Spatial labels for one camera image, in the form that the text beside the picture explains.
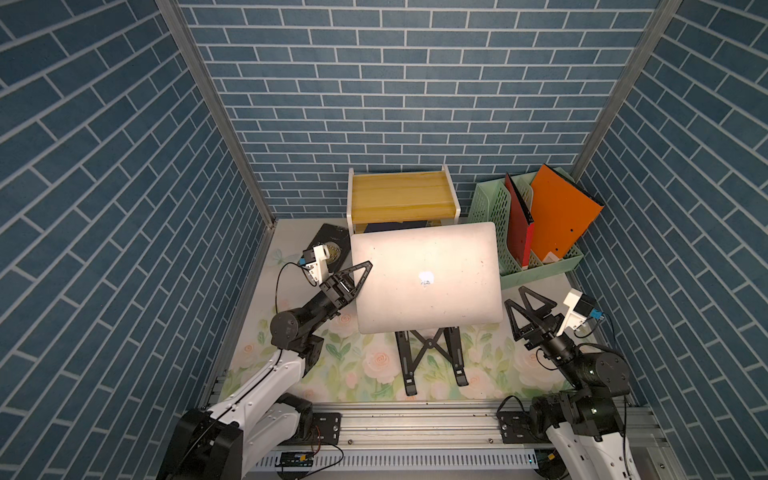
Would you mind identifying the black book on table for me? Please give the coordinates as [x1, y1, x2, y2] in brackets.
[308, 223, 351, 273]

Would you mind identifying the grey laptop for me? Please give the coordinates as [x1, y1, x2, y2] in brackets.
[351, 222, 504, 334]

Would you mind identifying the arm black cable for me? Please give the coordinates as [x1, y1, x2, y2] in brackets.
[495, 311, 631, 480]
[274, 261, 319, 373]

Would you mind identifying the black folding laptop stand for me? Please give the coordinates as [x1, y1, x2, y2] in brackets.
[394, 326, 469, 397]

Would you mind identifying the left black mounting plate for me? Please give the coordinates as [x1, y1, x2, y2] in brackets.
[283, 412, 342, 446]

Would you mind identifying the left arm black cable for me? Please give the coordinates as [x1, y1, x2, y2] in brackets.
[274, 261, 319, 373]

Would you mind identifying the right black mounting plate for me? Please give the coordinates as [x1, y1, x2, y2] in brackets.
[497, 411, 549, 444]

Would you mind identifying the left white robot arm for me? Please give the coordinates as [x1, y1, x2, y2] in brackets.
[157, 261, 373, 479]

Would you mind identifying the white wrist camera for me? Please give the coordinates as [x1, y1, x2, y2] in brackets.
[556, 289, 603, 336]
[299, 244, 330, 286]

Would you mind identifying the red file folder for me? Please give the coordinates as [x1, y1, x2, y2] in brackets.
[505, 174, 534, 270]

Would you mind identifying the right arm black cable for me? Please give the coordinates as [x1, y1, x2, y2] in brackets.
[495, 311, 631, 480]

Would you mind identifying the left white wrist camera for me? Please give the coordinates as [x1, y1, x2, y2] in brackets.
[299, 244, 330, 286]

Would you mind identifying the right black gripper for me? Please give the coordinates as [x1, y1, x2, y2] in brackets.
[507, 290, 582, 390]

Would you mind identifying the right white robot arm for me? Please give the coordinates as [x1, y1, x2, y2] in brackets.
[504, 286, 640, 479]

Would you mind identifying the black mounting plate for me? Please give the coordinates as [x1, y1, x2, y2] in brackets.
[283, 412, 342, 446]
[497, 411, 549, 444]

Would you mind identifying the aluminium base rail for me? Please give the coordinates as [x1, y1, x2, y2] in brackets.
[280, 399, 681, 479]

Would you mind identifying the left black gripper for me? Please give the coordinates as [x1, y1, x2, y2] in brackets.
[297, 268, 369, 339]

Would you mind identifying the orange file folder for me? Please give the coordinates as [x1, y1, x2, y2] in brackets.
[531, 165, 604, 264]

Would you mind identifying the white and wood shelf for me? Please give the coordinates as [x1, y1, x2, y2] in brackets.
[346, 166, 461, 234]

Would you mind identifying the floral table mat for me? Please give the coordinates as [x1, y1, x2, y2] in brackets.
[222, 260, 569, 403]

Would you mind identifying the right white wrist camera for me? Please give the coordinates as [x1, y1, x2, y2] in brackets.
[556, 289, 603, 336]

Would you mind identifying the dark blue book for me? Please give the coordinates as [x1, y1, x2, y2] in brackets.
[364, 221, 428, 233]

